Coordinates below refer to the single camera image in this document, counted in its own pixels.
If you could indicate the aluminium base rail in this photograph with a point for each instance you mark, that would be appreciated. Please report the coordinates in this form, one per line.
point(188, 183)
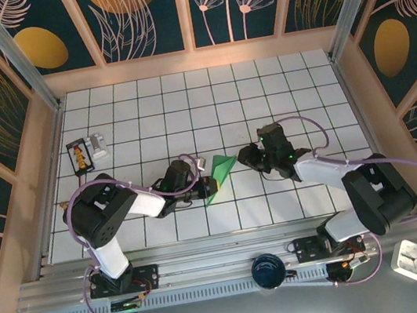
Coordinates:
point(209, 259)

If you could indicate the white plastic block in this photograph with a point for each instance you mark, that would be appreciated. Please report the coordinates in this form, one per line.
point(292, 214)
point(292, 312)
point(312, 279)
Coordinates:
point(98, 147)

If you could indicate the black box with orange spring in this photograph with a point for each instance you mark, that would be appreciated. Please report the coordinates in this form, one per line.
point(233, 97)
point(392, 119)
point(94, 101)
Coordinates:
point(80, 156)

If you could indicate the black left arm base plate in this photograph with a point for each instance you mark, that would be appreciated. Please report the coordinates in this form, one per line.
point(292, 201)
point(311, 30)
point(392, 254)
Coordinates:
point(148, 277)

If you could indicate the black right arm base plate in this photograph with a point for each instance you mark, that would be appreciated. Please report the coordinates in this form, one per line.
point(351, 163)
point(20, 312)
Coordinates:
point(306, 250)

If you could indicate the dark blue round cap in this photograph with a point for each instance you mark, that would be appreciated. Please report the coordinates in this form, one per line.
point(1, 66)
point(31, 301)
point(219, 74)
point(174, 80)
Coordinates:
point(267, 270)

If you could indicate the small circuit board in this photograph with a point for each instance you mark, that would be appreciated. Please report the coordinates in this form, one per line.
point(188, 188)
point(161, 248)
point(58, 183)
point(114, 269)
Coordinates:
point(354, 262)
point(127, 305)

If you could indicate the green square paper sheet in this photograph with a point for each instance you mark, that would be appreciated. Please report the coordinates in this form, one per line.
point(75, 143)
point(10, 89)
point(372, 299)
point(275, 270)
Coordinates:
point(222, 168)

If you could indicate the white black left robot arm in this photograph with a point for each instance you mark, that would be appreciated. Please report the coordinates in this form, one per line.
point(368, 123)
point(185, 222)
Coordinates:
point(102, 211)

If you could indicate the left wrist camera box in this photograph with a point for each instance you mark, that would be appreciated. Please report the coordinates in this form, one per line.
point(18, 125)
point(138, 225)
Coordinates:
point(201, 163)

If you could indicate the small brass plug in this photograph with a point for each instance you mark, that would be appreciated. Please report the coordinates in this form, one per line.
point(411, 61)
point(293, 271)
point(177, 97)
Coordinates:
point(64, 205)

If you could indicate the aluminium table side rail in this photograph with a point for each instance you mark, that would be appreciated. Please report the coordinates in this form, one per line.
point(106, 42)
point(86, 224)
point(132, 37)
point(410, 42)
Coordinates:
point(53, 169)
point(354, 101)

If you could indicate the white square clock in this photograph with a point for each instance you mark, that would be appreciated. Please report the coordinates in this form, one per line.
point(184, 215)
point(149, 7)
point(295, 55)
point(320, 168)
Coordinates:
point(412, 260)

